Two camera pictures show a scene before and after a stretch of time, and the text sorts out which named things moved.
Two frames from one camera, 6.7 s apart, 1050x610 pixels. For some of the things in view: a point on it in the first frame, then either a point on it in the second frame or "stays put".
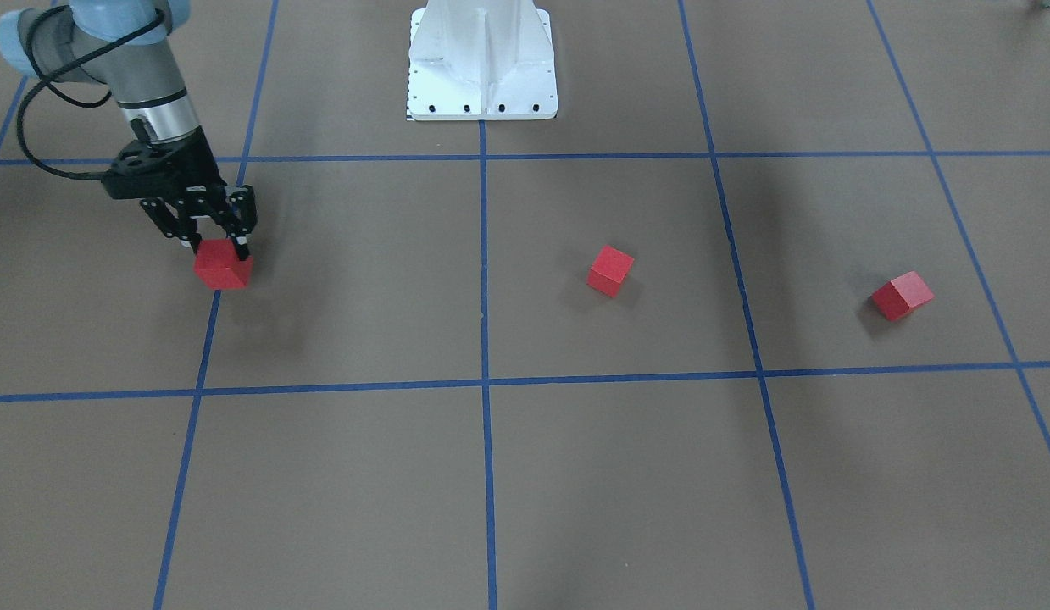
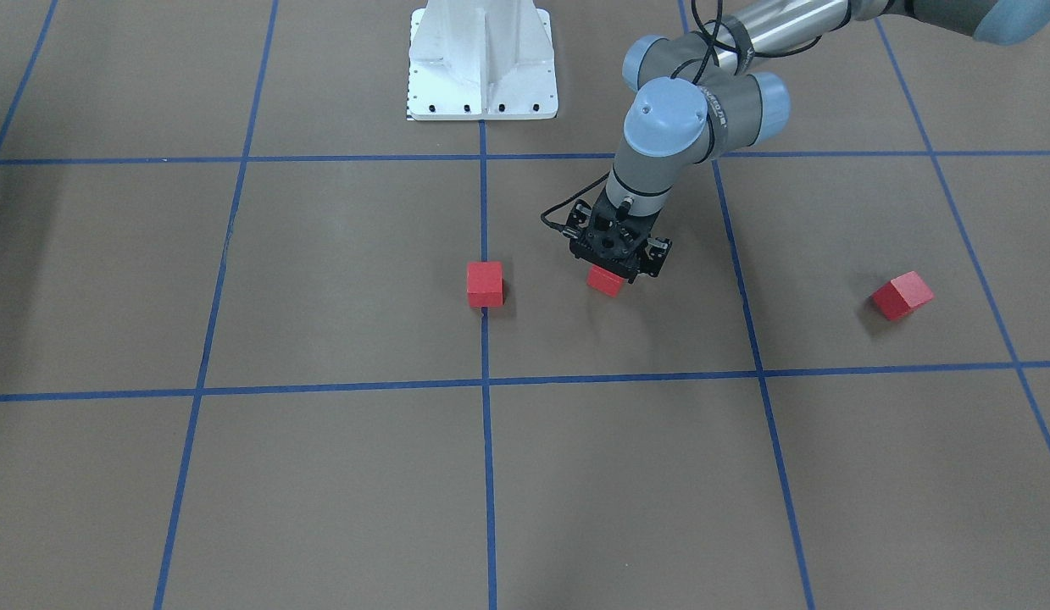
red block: [609, 269] stays put
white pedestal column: [481, 60] stays put
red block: [219, 264] → [485, 284]
